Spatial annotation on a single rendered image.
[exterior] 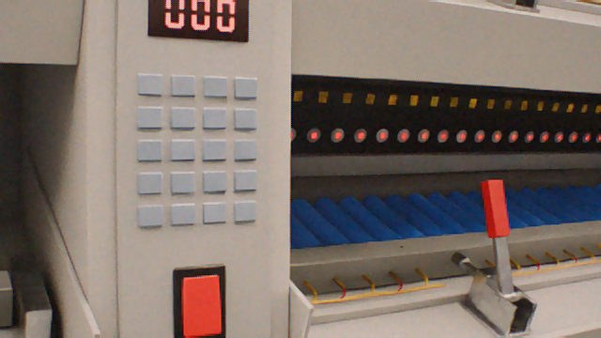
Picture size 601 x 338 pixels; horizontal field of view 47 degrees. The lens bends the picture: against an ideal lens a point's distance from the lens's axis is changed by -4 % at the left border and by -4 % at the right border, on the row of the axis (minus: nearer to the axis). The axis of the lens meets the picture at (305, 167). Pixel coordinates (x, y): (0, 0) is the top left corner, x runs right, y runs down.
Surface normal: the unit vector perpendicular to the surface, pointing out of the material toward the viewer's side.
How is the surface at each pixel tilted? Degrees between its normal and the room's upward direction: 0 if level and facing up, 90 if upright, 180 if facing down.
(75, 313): 90
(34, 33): 111
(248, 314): 90
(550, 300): 21
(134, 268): 90
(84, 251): 90
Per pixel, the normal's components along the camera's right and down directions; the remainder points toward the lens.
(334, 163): 0.46, 0.40
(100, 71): 0.50, 0.05
